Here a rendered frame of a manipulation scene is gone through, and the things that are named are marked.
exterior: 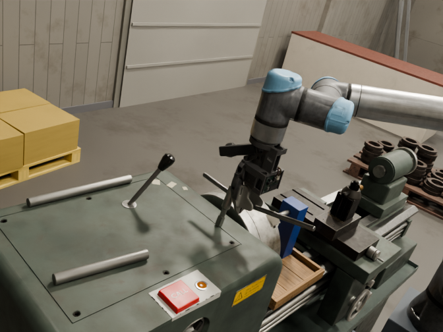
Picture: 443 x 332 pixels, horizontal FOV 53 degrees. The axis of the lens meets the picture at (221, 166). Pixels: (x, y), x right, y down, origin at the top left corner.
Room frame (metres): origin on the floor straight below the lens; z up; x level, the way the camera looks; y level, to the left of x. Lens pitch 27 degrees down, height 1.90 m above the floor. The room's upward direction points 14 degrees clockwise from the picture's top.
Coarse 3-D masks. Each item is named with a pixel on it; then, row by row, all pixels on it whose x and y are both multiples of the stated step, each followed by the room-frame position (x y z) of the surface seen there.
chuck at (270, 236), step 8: (224, 192) 1.16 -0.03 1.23; (256, 216) 1.10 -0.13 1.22; (264, 216) 1.12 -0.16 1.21; (256, 224) 1.08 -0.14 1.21; (264, 224) 1.10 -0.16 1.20; (264, 232) 1.08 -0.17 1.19; (272, 232) 1.10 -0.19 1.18; (264, 240) 1.06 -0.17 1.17; (272, 240) 1.09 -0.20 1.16; (272, 248) 1.08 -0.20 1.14; (280, 248) 1.10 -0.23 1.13
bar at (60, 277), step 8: (120, 256) 0.72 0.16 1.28; (128, 256) 0.73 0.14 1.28; (136, 256) 0.74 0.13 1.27; (144, 256) 0.75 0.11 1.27; (88, 264) 0.68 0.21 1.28; (96, 264) 0.68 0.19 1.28; (104, 264) 0.69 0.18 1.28; (112, 264) 0.70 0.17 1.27; (120, 264) 0.71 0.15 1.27; (64, 272) 0.64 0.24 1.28; (72, 272) 0.64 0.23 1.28; (80, 272) 0.65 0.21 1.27; (88, 272) 0.66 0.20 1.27; (96, 272) 0.67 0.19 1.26; (56, 280) 0.62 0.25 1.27; (64, 280) 0.63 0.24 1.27; (72, 280) 0.64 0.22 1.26
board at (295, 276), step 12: (300, 252) 1.43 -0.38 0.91; (288, 264) 1.36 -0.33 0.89; (300, 264) 1.38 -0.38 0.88; (312, 264) 1.37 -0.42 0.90; (288, 276) 1.29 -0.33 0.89; (300, 276) 1.31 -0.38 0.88; (312, 276) 1.30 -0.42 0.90; (276, 288) 1.21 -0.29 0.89; (288, 288) 1.23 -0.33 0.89; (300, 288) 1.23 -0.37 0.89; (276, 300) 1.13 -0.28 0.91
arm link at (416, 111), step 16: (320, 80) 1.05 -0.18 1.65; (336, 80) 1.07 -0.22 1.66; (352, 96) 1.00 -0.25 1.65; (368, 96) 1.00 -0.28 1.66; (384, 96) 1.00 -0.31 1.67; (400, 96) 1.00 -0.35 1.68; (416, 96) 1.00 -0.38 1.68; (432, 96) 1.01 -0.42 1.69; (368, 112) 0.99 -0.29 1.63; (384, 112) 0.99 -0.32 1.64; (400, 112) 0.98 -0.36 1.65; (416, 112) 0.98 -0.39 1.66; (432, 112) 0.97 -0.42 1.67; (432, 128) 0.98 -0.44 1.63
